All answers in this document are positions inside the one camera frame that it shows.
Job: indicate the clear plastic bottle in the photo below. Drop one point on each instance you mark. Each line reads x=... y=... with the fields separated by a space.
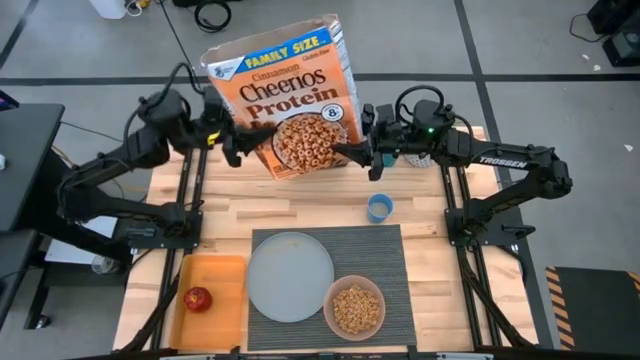
x=105 y=265

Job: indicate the dark blue device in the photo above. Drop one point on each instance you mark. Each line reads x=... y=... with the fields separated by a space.
x=6 y=101

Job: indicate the black equipment case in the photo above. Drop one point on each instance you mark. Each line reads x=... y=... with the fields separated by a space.
x=615 y=15

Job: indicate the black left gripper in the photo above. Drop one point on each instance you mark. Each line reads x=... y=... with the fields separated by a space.
x=216 y=117

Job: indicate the potted green succulent plant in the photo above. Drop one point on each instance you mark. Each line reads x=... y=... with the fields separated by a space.
x=420 y=161

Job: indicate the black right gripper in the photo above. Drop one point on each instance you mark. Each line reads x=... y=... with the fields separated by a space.
x=382 y=130

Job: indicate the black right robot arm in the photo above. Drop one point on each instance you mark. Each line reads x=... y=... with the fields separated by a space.
x=500 y=161

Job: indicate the orange Cheerios cereal box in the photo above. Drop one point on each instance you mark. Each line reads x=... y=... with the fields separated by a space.
x=285 y=90

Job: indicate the pink bowl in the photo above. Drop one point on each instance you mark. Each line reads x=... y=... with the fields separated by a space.
x=327 y=307

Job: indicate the black aluminium frame rail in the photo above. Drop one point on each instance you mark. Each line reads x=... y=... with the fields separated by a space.
x=475 y=290
x=350 y=356
x=167 y=290

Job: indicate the small blue cup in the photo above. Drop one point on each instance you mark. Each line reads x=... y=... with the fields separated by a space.
x=380 y=209

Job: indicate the black desk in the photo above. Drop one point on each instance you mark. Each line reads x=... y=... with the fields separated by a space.
x=25 y=165

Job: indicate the hazard striped floor mat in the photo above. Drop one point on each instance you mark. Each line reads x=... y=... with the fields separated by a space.
x=600 y=310

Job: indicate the cereal rings in bowl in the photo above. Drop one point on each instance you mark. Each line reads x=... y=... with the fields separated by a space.
x=356 y=310

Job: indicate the red yellow apple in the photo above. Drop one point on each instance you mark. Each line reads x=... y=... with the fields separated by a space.
x=198 y=300

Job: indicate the grey woven placemat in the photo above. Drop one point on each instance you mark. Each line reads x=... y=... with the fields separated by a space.
x=370 y=250

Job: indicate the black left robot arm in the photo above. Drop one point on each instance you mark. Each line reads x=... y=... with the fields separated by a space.
x=150 y=140

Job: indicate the grey round plate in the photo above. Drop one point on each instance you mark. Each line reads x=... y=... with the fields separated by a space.
x=290 y=277

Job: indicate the black equipment box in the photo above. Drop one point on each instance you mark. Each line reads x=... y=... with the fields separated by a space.
x=625 y=50

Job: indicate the white container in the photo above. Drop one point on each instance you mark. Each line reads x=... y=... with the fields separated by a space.
x=107 y=7

